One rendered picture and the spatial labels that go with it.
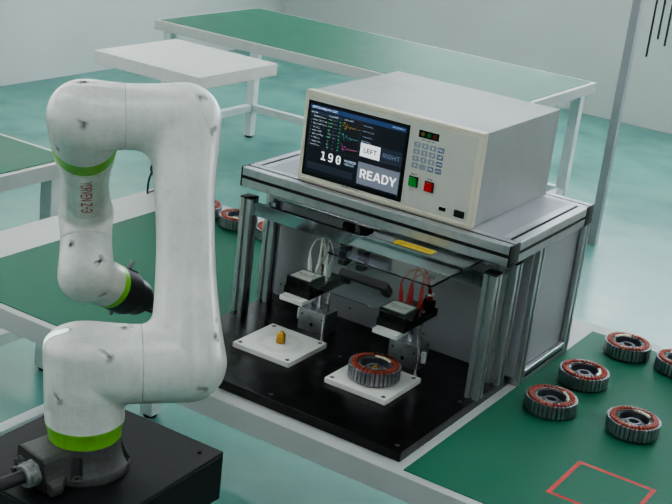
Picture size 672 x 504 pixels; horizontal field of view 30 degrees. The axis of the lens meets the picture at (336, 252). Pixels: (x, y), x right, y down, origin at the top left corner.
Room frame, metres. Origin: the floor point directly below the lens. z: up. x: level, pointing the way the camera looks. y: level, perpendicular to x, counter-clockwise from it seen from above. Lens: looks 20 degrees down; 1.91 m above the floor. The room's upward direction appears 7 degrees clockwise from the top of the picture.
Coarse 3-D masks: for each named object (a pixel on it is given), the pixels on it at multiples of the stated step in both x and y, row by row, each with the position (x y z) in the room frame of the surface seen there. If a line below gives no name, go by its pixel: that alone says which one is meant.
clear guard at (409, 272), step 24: (360, 240) 2.46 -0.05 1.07; (384, 240) 2.48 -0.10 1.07; (408, 240) 2.50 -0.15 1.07; (336, 264) 2.34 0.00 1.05; (360, 264) 2.32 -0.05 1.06; (384, 264) 2.33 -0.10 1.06; (408, 264) 2.35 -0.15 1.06; (432, 264) 2.37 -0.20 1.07; (456, 264) 2.38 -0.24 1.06; (336, 288) 2.30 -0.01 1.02; (360, 288) 2.28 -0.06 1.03; (408, 288) 2.25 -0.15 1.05; (408, 312) 2.21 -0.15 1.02
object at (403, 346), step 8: (392, 344) 2.53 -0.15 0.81; (400, 344) 2.52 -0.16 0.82; (408, 344) 2.51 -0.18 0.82; (416, 344) 2.51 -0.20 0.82; (424, 344) 2.52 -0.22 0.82; (392, 352) 2.53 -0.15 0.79; (400, 352) 2.52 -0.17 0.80; (408, 352) 2.51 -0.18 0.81; (416, 352) 2.50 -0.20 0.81; (400, 360) 2.51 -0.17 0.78; (408, 360) 2.50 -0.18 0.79
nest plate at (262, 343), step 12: (252, 336) 2.55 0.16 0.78; (264, 336) 2.56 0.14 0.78; (276, 336) 2.56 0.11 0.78; (288, 336) 2.57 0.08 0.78; (300, 336) 2.58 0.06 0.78; (240, 348) 2.50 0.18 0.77; (252, 348) 2.48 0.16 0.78; (264, 348) 2.49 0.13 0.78; (276, 348) 2.50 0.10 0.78; (288, 348) 2.51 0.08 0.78; (300, 348) 2.51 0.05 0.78; (312, 348) 2.52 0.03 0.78; (324, 348) 2.55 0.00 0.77; (276, 360) 2.45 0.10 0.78; (288, 360) 2.44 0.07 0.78; (300, 360) 2.47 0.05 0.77
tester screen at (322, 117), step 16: (320, 112) 2.67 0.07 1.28; (336, 112) 2.65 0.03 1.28; (320, 128) 2.66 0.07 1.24; (336, 128) 2.64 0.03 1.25; (352, 128) 2.62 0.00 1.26; (368, 128) 2.60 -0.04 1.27; (384, 128) 2.58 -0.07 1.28; (400, 128) 2.56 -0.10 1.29; (320, 144) 2.66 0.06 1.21; (336, 144) 2.64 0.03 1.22; (352, 144) 2.62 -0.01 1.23; (384, 144) 2.58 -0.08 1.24; (400, 144) 2.56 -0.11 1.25; (352, 160) 2.62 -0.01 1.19; (368, 160) 2.60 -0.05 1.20; (336, 176) 2.64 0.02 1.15; (352, 176) 2.62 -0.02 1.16; (384, 192) 2.57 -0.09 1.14
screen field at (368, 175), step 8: (360, 168) 2.61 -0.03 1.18; (368, 168) 2.60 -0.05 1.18; (376, 168) 2.59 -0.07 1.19; (384, 168) 2.58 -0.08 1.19; (360, 176) 2.60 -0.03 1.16; (368, 176) 2.59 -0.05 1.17; (376, 176) 2.58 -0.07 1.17; (384, 176) 2.57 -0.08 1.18; (392, 176) 2.56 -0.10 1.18; (360, 184) 2.60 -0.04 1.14; (368, 184) 2.59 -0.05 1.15; (376, 184) 2.58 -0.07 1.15; (384, 184) 2.57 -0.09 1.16; (392, 184) 2.56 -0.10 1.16; (392, 192) 2.56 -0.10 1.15
